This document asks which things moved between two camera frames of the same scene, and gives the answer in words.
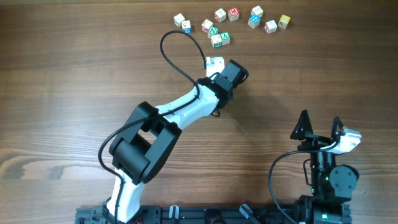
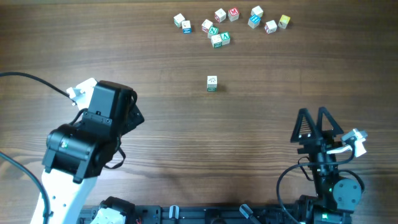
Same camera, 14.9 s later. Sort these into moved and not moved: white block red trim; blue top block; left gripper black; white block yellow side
Moved: left gripper black
Not moved: blue top block; white block red trim; white block yellow side
